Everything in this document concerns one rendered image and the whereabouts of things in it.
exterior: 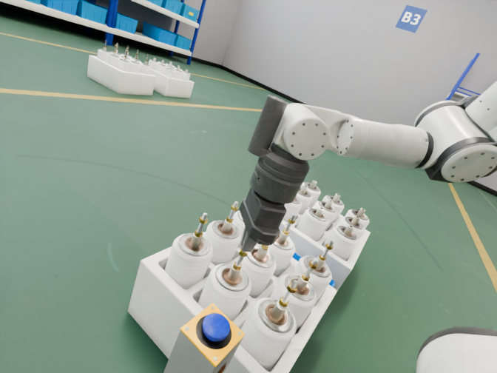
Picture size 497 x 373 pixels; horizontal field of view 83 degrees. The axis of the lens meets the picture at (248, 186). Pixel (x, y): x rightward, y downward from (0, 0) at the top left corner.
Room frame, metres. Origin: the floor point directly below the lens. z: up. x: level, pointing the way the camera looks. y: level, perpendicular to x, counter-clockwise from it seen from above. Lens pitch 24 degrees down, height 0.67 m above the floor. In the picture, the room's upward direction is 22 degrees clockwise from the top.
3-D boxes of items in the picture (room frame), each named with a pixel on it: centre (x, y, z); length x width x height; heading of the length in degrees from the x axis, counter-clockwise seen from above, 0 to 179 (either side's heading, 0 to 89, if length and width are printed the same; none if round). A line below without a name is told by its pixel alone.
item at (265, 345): (0.42, -0.15, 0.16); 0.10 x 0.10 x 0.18
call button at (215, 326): (0.28, -0.03, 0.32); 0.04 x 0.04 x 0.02
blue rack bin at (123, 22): (4.80, 2.98, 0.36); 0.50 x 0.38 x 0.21; 67
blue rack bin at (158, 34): (5.58, 2.63, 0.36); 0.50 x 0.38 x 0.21; 65
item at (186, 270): (0.52, 0.06, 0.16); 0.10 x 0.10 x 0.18
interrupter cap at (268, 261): (0.58, -0.09, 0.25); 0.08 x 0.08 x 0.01
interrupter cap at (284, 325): (0.42, -0.15, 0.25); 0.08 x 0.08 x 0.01
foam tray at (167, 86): (3.03, 1.24, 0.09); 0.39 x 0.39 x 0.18; 69
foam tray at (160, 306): (0.58, -0.09, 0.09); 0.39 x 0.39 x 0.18; 64
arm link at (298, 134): (0.46, -0.03, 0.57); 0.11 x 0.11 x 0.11; 12
